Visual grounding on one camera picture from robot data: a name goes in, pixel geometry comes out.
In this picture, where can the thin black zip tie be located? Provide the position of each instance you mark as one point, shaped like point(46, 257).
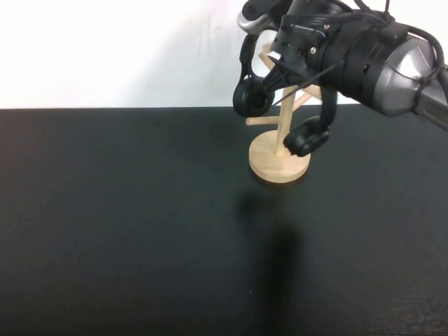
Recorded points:
point(308, 82)

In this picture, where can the black over-ear headphones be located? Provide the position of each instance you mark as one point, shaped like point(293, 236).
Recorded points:
point(250, 99)

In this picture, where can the light wooden headphone stand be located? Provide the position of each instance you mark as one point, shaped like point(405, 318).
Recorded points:
point(276, 168)

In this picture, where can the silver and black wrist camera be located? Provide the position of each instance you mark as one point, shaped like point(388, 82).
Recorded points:
point(252, 21)

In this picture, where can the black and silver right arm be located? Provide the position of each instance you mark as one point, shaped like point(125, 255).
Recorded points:
point(378, 66)

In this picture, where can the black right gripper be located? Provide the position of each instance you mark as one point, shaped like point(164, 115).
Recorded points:
point(301, 38)

